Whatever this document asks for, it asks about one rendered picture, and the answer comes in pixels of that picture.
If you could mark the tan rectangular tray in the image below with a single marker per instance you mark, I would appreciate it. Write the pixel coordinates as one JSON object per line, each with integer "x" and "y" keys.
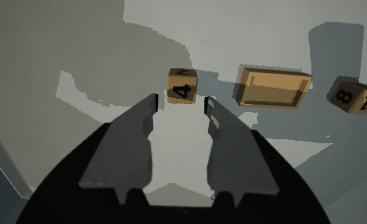
{"x": 264, "y": 88}

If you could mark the tan wooden cube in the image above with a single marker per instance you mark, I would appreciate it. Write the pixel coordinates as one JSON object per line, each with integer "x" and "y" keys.
{"x": 182, "y": 86}
{"x": 351, "y": 97}

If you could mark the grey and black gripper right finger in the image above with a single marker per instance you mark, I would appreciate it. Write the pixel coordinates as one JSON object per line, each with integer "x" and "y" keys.
{"x": 244, "y": 163}

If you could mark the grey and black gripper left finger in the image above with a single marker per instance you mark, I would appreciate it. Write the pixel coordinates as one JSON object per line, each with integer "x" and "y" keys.
{"x": 99, "y": 171}

